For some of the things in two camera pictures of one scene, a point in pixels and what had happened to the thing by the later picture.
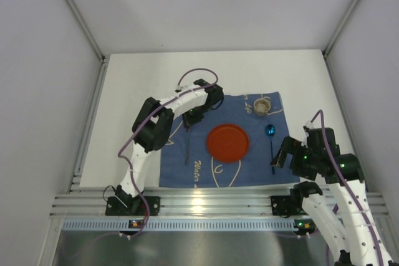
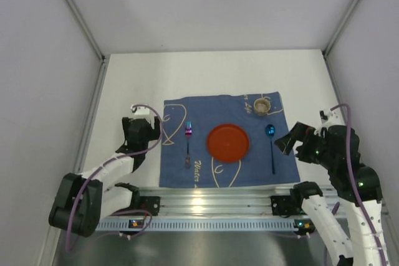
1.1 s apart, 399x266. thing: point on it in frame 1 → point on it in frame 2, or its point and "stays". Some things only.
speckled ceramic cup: [262, 106] stays
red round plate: [227, 143] stays
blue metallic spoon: [270, 130] stays
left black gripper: [188, 119] → [137, 123]
